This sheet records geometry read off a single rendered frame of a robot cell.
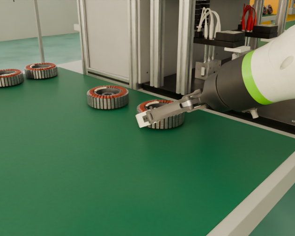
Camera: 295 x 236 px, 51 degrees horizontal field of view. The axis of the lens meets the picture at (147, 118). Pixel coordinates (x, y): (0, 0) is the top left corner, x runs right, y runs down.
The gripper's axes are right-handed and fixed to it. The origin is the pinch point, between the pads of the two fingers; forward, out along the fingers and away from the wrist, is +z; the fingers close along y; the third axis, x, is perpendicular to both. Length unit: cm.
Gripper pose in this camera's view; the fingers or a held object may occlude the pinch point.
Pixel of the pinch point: (163, 112)
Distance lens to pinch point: 71.8
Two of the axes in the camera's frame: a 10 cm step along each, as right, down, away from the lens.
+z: -5.7, 2.1, 8.0
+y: 7.5, -2.6, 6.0
